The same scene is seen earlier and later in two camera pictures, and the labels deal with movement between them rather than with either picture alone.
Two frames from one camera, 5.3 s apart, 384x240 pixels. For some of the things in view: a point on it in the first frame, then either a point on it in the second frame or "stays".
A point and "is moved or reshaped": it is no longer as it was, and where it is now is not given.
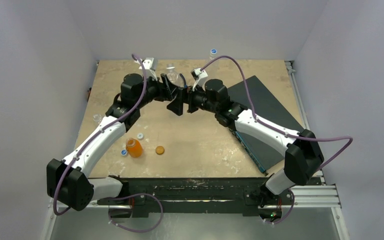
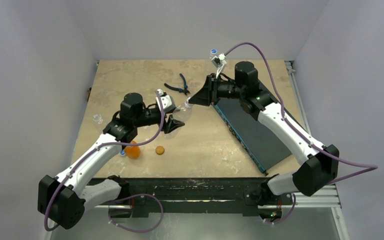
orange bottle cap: [159, 150] stays
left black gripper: [163, 93] to [171, 124]
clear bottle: [97, 117] stays
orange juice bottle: [134, 147] stays
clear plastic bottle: [214, 67] stays
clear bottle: [172, 75] is moved or reshaped
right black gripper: [192, 100] to [214, 90]
